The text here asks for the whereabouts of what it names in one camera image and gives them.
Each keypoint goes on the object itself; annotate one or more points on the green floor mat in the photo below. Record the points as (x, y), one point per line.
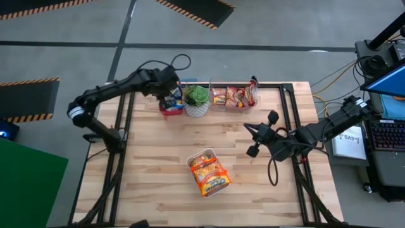
(28, 187)

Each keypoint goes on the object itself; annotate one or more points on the red plastic bin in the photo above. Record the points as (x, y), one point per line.
(172, 112)

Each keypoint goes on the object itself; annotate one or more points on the black hazard-striped floor mat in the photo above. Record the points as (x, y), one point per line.
(25, 98)
(31, 6)
(202, 9)

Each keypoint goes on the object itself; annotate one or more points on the white labelled box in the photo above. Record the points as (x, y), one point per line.
(348, 149)

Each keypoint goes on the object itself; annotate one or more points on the black aluminium table frame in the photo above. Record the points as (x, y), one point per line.
(145, 85)

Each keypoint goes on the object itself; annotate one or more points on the clear plastic container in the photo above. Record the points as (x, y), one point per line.
(234, 109)

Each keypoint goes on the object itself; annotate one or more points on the black stand pole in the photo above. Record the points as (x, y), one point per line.
(387, 31)

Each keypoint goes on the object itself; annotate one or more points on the white plastic bin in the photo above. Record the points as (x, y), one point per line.
(189, 162)

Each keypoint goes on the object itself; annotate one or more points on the grey equipment cart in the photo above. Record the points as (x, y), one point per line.
(360, 47)

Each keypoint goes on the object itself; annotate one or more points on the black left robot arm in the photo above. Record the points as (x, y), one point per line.
(107, 92)

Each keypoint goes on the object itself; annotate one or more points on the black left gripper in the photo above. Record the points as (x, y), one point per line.
(164, 80)

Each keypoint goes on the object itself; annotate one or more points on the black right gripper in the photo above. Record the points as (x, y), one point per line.
(265, 134)

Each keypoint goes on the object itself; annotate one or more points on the light blue cloth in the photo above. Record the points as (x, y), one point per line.
(392, 106)

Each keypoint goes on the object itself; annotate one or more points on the black device with blue light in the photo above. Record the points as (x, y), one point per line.
(6, 130)

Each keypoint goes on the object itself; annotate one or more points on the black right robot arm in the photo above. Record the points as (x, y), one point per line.
(332, 122)

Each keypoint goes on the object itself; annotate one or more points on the succulent in white pot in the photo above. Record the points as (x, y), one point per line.
(196, 98)

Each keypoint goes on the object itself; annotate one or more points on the monitor with blue screen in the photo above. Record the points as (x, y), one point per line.
(387, 83)

